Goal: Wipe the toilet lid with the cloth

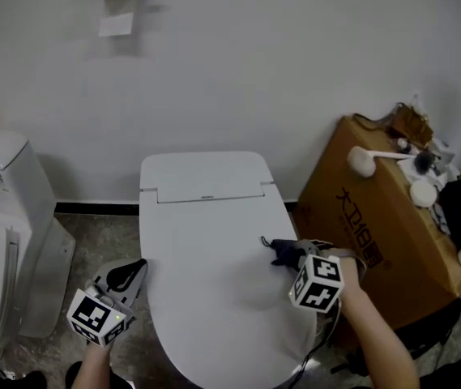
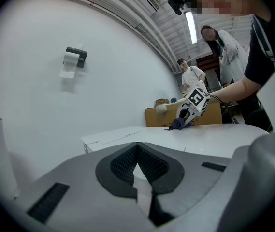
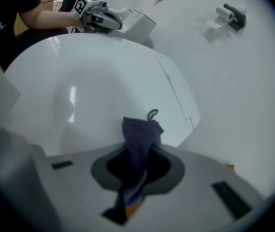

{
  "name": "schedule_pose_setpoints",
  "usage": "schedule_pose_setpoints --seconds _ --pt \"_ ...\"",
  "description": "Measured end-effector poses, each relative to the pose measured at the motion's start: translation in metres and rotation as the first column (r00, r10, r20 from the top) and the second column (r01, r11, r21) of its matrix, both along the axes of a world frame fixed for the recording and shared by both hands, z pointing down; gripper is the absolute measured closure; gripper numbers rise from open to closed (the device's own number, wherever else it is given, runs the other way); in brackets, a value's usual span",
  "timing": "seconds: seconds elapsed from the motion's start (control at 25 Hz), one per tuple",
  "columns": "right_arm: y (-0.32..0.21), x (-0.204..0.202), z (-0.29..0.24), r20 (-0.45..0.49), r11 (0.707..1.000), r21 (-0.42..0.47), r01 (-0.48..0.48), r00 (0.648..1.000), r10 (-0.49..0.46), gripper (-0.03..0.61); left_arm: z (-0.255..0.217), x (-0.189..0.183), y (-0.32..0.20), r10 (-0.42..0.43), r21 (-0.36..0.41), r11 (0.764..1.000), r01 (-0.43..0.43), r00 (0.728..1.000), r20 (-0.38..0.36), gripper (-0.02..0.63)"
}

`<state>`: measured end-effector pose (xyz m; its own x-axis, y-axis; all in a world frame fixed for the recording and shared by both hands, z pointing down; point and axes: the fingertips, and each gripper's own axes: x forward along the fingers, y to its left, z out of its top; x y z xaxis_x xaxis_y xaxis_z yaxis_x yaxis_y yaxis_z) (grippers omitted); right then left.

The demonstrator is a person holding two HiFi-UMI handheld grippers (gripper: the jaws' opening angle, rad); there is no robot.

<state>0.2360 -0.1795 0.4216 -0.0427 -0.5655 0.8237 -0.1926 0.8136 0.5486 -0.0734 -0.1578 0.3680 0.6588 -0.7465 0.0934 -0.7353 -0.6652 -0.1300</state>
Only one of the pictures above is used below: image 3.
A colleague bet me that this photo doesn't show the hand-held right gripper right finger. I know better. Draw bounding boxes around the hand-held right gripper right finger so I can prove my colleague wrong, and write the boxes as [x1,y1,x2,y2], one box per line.
[127,143,265,232]

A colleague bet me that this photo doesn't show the purple cloth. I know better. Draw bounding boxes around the purple cloth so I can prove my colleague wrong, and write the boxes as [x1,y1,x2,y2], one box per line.
[102,109,164,221]

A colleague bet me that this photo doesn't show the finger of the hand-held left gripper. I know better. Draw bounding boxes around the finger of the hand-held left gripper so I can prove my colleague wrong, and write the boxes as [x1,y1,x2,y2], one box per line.
[114,10,158,44]
[108,6,134,18]

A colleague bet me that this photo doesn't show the white toilet paper roll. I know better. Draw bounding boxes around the white toilet paper roll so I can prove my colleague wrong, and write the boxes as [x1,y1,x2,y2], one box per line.
[205,5,235,30]

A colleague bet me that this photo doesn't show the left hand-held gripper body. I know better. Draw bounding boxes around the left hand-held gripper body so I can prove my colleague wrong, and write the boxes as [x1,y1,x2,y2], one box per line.
[73,0,123,35]

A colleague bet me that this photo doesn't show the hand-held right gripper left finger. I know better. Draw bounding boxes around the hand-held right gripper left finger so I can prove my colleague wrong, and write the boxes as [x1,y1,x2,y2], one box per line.
[30,143,129,232]

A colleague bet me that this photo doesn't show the black toilet paper holder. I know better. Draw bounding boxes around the black toilet paper holder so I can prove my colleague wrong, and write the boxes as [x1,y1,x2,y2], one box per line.
[223,3,247,31]

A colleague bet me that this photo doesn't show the person's black shirt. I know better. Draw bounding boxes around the person's black shirt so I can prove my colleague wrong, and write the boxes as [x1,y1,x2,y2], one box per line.
[0,0,43,70]

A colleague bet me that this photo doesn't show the person's left forearm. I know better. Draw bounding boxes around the person's left forearm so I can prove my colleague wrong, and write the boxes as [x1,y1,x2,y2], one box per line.
[18,1,85,30]

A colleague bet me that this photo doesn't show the person's left hand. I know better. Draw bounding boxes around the person's left hand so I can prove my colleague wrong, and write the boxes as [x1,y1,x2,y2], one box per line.
[79,14,93,29]

